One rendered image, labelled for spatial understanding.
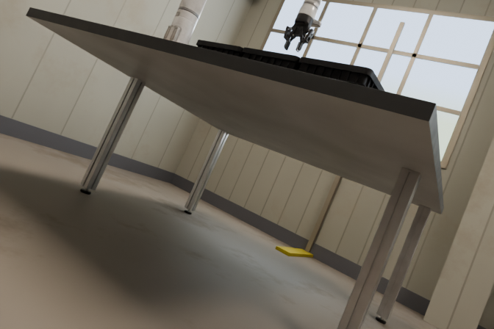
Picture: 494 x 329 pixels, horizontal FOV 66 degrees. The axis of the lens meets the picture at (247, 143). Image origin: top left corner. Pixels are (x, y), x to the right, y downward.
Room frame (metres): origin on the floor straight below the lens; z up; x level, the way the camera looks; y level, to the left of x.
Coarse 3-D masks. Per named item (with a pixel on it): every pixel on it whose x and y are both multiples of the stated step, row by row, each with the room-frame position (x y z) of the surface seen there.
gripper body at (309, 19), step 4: (300, 16) 1.55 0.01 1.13; (304, 16) 1.54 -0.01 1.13; (308, 16) 1.54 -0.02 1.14; (296, 20) 1.56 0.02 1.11; (300, 20) 1.55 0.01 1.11; (304, 20) 1.54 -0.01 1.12; (308, 20) 1.54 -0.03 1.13; (312, 20) 1.56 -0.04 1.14; (296, 24) 1.58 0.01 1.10; (300, 24) 1.57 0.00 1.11; (304, 24) 1.56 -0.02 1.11; (308, 24) 1.55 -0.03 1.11; (292, 28) 1.59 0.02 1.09; (304, 28) 1.55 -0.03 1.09; (308, 28) 1.55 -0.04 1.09; (296, 32) 1.57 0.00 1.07; (304, 32) 1.55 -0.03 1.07; (296, 36) 1.58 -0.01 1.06
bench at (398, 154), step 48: (96, 48) 1.61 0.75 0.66; (144, 48) 1.19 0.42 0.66; (192, 48) 1.06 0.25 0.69; (192, 96) 1.77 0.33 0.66; (240, 96) 1.27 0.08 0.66; (288, 96) 0.99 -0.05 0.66; (336, 96) 0.82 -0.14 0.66; (384, 96) 0.77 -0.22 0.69; (288, 144) 1.96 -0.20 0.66; (336, 144) 1.37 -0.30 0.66; (384, 144) 1.05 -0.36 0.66; (432, 144) 0.86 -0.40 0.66; (192, 192) 2.79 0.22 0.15; (384, 192) 2.22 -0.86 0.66; (432, 192) 1.50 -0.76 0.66; (384, 240) 1.24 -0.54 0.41
